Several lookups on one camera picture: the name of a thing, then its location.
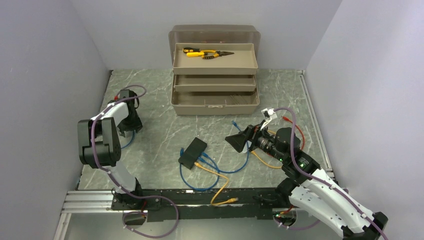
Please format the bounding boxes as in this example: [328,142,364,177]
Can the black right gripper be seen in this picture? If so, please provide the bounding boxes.
[225,119,287,163]

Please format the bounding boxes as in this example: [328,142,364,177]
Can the yellow ethernet cable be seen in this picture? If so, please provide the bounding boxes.
[250,129,283,170]
[194,162,239,207]

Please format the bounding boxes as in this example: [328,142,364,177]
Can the black network switch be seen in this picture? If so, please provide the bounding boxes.
[178,137,208,170]

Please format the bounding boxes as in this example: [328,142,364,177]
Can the blue ethernet cable long loop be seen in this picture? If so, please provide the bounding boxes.
[179,164,220,192]

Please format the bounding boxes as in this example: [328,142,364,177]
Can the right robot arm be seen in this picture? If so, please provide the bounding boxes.
[225,124,388,240]

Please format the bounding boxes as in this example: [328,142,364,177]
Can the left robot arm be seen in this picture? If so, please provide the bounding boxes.
[77,89,144,210]

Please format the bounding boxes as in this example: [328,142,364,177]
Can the beige plastic toolbox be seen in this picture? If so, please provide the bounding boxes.
[168,24,261,116]

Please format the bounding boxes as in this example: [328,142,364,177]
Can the yellow black pliers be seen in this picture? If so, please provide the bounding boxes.
[186,50,234,60]

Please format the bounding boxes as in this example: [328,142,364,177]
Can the yellow black screwdriver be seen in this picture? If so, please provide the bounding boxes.
[183,47,216,53]

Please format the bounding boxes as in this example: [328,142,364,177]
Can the yellow ethernet cable on router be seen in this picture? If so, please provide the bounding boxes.
[250,129,283,170]

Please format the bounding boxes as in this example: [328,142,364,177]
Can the red ethernet cable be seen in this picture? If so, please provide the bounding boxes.
[281,115,306,151]

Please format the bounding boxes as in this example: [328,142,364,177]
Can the aluminium frame rail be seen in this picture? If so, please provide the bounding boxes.
[52,70,353,240]

